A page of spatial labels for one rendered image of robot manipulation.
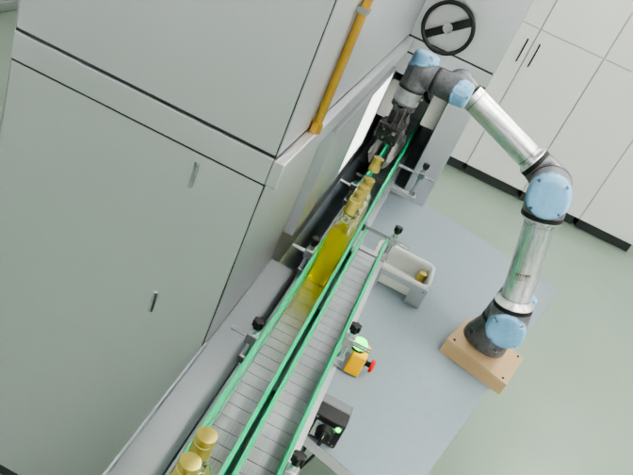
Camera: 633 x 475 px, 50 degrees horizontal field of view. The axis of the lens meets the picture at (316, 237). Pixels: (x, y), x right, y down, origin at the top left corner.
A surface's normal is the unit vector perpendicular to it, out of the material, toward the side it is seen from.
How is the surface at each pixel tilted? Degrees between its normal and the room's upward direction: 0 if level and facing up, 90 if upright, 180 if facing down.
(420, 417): 0
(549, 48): 90
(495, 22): 90
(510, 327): 94
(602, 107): 90
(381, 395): 0
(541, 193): 80
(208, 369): 0
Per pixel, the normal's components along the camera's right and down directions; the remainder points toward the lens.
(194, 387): 0.36, -0.79
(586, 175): -0.28, 0.41
